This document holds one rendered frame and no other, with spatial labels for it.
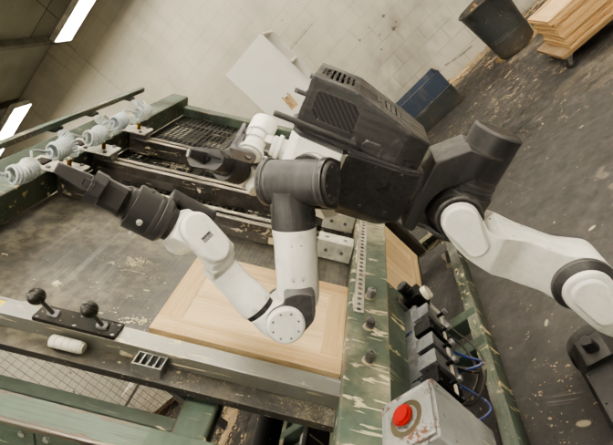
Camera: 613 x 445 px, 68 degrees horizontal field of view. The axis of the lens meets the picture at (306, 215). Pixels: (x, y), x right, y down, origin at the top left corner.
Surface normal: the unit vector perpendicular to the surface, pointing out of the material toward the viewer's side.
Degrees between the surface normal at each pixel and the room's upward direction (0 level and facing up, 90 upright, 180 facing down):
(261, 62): 90
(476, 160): 90
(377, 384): 58
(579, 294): 90
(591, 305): 90
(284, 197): 68
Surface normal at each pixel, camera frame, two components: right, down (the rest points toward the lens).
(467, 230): -0.14, 0.43
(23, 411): 0.18, -0.88
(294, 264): 0.10, 0.19
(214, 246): 0.54, -0.24
